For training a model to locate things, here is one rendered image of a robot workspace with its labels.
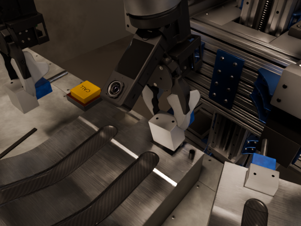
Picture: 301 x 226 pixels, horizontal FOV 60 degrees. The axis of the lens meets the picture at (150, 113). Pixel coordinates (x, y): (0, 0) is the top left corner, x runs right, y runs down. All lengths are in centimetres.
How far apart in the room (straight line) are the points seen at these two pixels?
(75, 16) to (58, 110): 178
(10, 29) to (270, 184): 51
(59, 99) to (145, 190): 43
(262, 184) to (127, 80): 30
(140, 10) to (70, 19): 213
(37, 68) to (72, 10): 191
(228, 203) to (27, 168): 35
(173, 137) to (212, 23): 46
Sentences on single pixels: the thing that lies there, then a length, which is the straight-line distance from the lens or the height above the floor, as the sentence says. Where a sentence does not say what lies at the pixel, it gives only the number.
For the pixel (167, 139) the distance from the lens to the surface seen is 47.
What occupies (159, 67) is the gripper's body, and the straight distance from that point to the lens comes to 38.
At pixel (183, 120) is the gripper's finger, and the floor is 98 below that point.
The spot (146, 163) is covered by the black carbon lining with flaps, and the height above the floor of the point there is 88.
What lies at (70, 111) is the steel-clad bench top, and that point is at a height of 80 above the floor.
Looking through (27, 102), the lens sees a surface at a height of 93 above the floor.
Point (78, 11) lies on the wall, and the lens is 248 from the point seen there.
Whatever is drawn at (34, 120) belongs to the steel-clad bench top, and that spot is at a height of 80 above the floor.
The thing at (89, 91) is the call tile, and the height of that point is 84.
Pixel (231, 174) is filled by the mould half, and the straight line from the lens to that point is 53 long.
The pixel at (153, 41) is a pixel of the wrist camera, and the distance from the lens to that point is 35.
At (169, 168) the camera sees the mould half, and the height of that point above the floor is 89.
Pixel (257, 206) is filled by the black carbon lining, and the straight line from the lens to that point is 51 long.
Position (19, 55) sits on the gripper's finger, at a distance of 51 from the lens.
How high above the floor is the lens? 127
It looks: 43 degrees down
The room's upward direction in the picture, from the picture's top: straight up
